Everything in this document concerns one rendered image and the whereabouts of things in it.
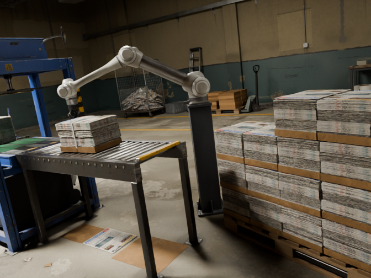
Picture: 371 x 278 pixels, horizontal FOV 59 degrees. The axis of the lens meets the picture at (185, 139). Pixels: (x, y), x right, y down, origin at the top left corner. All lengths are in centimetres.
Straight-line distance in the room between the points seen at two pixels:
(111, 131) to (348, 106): 161
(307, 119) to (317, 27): 705
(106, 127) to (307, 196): 146
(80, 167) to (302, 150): 144
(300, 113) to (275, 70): 725
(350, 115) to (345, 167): 28
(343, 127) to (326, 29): 711
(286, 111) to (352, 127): 40
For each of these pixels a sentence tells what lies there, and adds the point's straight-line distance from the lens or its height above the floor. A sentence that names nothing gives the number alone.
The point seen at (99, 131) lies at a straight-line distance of 244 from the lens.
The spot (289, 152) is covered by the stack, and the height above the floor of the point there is 74.
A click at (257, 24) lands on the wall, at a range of 938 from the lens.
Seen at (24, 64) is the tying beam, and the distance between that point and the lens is 315.
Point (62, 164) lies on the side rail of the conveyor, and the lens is 252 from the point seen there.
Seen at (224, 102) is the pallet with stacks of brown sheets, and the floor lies 31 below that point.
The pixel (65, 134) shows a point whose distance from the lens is 262.
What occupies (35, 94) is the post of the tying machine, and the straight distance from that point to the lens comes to 388.
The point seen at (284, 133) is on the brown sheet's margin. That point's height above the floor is 86.
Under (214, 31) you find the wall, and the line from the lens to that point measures 993.
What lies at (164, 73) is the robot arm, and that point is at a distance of 260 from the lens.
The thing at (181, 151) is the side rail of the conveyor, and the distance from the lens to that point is 236.
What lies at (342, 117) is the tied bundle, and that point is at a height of 97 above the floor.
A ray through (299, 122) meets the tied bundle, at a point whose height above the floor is 93.
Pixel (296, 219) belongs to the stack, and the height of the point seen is 32.
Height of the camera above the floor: 131
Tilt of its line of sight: 12 degrees down
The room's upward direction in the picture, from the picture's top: 7 degrees counter-clockwise
